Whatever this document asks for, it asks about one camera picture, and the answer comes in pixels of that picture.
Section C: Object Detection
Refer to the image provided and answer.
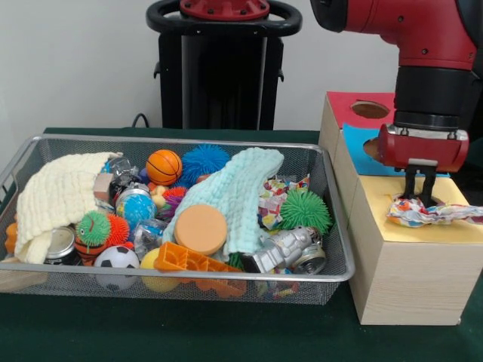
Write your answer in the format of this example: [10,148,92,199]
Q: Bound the light blue cloth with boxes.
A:
[162,147,285,254]

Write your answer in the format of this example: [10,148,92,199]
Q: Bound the tan toy burger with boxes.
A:
[174,204,229,256]

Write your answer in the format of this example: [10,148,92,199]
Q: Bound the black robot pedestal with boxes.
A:
[145,0,303,131]

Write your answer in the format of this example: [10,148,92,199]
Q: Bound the dark green table cloth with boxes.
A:
[0,127,483,362]

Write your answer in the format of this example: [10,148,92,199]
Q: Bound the small soccer ball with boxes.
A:
[93,245,140,292]

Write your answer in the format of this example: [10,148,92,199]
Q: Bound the cream white cloth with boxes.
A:
[14,151,124,265]

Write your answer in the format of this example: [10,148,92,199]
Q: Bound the orange plastic block toy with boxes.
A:
[153,241,248,299]

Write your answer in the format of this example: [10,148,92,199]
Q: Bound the multicolour spotted cloth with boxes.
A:
[385,192,483,228]

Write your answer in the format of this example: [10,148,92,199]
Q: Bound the blue globe ball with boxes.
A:
[115,189,158,230]

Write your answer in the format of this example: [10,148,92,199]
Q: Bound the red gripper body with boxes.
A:
[378,123,470,173]

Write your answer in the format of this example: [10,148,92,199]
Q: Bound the silver robot toy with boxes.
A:
[241,225,328,275]

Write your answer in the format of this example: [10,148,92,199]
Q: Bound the wooden box with three holes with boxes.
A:
[318,91,483,327]

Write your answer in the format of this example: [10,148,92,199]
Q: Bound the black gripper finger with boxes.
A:
[421,167,438,203]
[402,164,419,201]

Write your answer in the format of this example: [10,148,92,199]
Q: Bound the green spiky ball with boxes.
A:
[279,188,333,231]

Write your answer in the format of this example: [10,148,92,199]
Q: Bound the small orange basketball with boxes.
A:
[146,149,183,187]

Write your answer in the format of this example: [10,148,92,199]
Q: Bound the clear mesh bin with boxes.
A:
[0,134,356,307]

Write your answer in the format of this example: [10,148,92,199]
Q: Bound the blue spiky ball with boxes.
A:
[180,143,232,186]

